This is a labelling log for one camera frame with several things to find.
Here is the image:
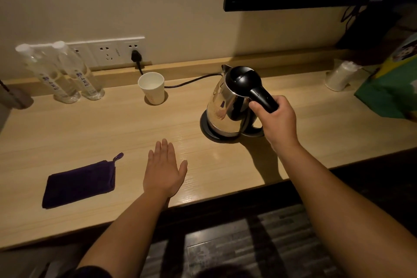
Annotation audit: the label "person's right hand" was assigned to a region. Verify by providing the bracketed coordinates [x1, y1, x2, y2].
[248, 95, 300, 154]

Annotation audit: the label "person's left hand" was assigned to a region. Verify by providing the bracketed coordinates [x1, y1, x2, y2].
[143, 139, 188, 199]

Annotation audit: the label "steel electric kettle black handle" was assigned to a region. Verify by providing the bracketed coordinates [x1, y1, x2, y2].
[207, 64, 279, 138]

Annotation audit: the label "person's left forearm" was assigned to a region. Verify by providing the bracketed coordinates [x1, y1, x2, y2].
[78, 189, 170, 278]

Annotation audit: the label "person's right forearm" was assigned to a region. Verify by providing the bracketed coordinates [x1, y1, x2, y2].
[273, 140, 417, 278]

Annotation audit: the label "black kettle base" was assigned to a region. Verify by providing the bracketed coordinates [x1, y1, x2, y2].
[200, 110, 265, 144]

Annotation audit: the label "dark purple folded cloth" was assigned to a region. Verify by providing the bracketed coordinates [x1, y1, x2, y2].
[42, 152, 124, 209]

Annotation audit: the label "clear plastic water bottle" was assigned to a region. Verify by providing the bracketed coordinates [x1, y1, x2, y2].
[15, 43, 81, 104]
[52, 41, 105, 101]

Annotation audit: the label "green yellow shopping bag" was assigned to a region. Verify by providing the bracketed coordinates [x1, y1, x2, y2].
[354, 32, 417, 122]

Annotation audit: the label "grey object at table edge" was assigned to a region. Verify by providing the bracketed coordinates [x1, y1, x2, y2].
[0, 80, 34, 110]

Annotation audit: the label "black power cord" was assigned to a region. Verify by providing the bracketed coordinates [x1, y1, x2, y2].
[136, 60, 223, 89]

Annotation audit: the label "white wall socket panel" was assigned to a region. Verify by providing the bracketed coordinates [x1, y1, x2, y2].
[31, 36, 146, 68]

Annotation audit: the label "black television cables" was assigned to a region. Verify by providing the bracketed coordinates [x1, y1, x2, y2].
[340, 3, 369, 48]

